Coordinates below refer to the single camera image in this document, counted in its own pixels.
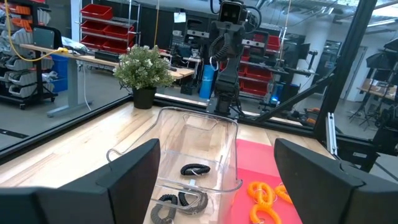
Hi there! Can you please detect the black rack with grey bins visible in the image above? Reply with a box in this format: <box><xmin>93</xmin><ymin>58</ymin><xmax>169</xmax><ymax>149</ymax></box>
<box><xmin>0</xmin><ymin>0</ymin><xmax>59</xmax><ymax>110</ymax></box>

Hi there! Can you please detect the wooden top desk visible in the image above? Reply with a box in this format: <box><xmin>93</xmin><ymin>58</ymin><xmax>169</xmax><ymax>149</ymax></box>
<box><xmin>20</xmin><ymin>43</ymin><xmax>195</xmax><ymax>118</ymax></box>

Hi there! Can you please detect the red storage bin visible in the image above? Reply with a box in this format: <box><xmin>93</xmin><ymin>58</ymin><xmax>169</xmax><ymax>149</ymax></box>
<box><xmin>80</xmin><ymin>3</ymin><xmax>113</xmax><ymax>21</ymax></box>
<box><xmin>266</xmin><ymin>34</ymin><xmax>281</xmax><ymax>51</ymax></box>
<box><xmin>239</xmin><ymin>79</ymin><xmax>271</xmax><ymax>96</ymax></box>
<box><xmin>242</xmin><ymin>65</ymin><xmax>276</xmax><ymax>82</ymax></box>
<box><xmin>80</xmin><ymin>20</ymin><xmax>108</xmax><ymax>35</ymax></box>
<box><xmin>80</xmin><ymin>34</ymin><xmax>106</xmax><ymax>49</ymax></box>
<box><xmin>102</xmin><ymin>39</ymin><xmax>133</xmax><ymax>54</ymax></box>
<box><xmin>104</xmin><ymin>24</ymin><xmax>135</xmax><ymax>40</ymax></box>

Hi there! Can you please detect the yellow cable with plug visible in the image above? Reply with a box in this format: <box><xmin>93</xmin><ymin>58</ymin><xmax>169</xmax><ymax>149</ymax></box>
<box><xmin>3</xmin><ymin>0</ymin><xmax>70</xmax><ymax>62</ymax></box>

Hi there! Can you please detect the blue plastic crate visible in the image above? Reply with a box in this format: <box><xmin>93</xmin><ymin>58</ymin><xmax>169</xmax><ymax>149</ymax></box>
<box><xmin>51</xmin><ymin>54</ymin><xmax>69</xmax><ymax>93</ymax></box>

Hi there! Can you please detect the orange spring keychain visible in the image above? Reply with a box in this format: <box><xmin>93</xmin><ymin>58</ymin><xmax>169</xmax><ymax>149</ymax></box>
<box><xmin>247</xmin><ymin>182</ymin><xmax>276</xmax><ymax>208</ymax></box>
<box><xmin>248</xmin><ymin>203</ymin><xmax>283</xmax><ymax>224</ymax></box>
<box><xmin>273</xmin><ymin>184</ymin><xmax>293</xmax><ymax>205</ymax></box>

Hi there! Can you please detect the silver aluminium bracket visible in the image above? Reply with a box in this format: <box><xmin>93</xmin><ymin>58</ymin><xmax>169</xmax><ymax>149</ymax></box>
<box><xmin>325</xmin><ymin>112</ymin><xmax>338</xmax><ymax>156</ymax></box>

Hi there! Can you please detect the pink translucent plastic bin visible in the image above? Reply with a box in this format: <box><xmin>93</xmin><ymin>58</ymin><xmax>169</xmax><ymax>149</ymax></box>
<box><xmin>228</xmin><ymin>139</ymin><xmax>304</xmax><ymax>224</ymax></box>

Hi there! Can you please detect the black spring keychain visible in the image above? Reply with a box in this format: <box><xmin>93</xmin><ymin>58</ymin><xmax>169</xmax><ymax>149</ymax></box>
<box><xmin>150</xmin><ymin>194</ymin><xmax>178</xmax><ymax>224</ymax></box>
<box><xmin>178</xmin><ymin>189</ymin><xmax>209</xmax><ymax>215</ymax></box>
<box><xmin>208</xmin><ymin>32</ymin><xmax>233</xmax><ymax>72</ymax></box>
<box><xmin>180</xmin><ymin>163</ymin><xmax>211</xmax><ymax>177</ymax></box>

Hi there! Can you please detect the clear plastic bin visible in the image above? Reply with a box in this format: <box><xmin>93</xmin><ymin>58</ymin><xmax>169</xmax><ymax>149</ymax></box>
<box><xmin>106</xmin><ymin>106</ymin><xmax>243</xmax><ymax>224</ymax></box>

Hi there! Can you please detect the artificial potted green plant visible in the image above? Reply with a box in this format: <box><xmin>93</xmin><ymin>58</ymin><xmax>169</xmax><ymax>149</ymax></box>
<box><xmin>112</xmin><ymin>44</ymin><xmax>175</xmax><ymax>110</ymax></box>

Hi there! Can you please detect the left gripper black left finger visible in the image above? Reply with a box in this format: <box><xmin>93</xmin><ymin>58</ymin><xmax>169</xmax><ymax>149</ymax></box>
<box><xmin>0</xmin><ymin>138</ymin><xmax>162</xmax><ymax>224</ymax></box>

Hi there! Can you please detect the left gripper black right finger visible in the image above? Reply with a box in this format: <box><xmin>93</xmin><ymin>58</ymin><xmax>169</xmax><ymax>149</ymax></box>
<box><xmin>273</xmin><ymin>138</ymin><xmax>398</xmax><ymax>224</ymax></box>

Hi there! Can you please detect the blue plastic barrel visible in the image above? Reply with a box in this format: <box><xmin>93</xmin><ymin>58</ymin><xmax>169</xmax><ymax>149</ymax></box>
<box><xmin>198</xmin><ymin>64</ymin><xmax>216</xmax><ymax>100</ymax></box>

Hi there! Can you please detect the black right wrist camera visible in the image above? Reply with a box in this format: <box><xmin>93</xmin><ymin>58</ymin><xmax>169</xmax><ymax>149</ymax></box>
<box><xmin>218</xmin><ymin>1</ymin><xmax>244</xmax><ymax>24</ymax></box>

